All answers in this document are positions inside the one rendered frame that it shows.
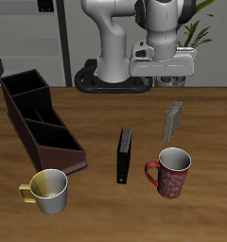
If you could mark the flat black base plate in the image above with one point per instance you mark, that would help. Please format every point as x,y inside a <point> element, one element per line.
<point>87,85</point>

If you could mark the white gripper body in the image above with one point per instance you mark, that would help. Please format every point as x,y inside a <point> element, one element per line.
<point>162,67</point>

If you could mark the dark brown desk caddy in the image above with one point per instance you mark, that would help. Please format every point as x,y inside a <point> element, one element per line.
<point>55,154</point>

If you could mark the dark vertical post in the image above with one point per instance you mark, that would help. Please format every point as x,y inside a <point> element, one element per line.
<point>65,47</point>

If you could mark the yellow and white mug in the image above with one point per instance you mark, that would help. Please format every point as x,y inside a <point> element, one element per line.
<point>54,201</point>

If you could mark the grey shelf unit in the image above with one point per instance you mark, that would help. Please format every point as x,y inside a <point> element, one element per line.
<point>24,31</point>

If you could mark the black book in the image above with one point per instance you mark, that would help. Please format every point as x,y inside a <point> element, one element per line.
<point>123,164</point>

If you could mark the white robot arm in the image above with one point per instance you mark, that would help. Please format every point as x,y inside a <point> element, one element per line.
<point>113,47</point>

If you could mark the pale grey book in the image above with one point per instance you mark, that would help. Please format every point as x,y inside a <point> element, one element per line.
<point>171,126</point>

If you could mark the red patterned mug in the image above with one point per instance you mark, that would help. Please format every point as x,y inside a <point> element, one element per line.
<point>172,186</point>

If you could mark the green pot plant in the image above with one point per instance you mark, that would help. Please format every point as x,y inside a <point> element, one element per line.
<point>194,34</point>

